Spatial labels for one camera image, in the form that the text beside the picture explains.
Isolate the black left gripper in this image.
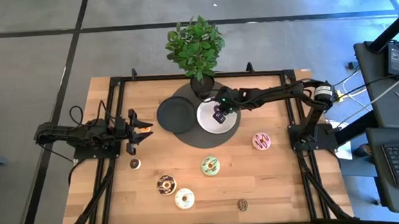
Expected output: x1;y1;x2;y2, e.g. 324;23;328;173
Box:
114;107;156;157

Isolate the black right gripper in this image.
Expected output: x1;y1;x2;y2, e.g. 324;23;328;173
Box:
211;86;247;125

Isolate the small plain chocolate donut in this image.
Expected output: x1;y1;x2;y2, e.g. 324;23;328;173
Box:
129;157;143;171

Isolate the large pink glazed donut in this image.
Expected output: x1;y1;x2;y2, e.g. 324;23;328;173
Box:
251;131;273;152

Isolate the large mint green glazed donut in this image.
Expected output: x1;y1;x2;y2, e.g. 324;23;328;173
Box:
199;155;222;177

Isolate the large chocolate glazed donut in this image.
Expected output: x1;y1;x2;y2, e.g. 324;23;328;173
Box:
155;174;178;196

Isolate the large white glazed donut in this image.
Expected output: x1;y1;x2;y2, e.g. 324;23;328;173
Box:
174;187;196;211

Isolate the small chocolate sprinkled donut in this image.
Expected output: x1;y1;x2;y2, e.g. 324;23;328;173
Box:
236;198;250;212

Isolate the white round plate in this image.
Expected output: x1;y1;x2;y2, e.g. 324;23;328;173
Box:
195;95;239;137

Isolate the grey round woven placemat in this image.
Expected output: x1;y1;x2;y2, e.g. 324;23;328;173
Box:
169;80;244;151

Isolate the black round plate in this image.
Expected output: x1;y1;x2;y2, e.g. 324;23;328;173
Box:
155;94;199;135

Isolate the green plant in black pot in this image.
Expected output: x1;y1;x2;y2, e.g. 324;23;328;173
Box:
163;13;230;102

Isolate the black desk support beam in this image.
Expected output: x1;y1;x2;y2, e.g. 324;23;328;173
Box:
333;110;378;147

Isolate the dark grey side desk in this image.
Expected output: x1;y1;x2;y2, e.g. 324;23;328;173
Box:
353;38;399;128

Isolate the dark grey keyboard tray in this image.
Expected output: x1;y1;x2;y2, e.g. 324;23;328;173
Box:
365;126;399;220

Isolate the black power adapter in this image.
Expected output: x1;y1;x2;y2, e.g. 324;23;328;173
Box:
385;42;399;78

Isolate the black diagonal pole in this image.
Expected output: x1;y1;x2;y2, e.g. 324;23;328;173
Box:
366;4;399;53

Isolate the black aluminium table frame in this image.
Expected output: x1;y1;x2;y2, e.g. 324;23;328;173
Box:
53;54;356;224

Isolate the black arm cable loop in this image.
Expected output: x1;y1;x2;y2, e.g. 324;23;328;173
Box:
68;105;85;128

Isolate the long white cable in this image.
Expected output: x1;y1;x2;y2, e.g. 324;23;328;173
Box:
332;67;399;127

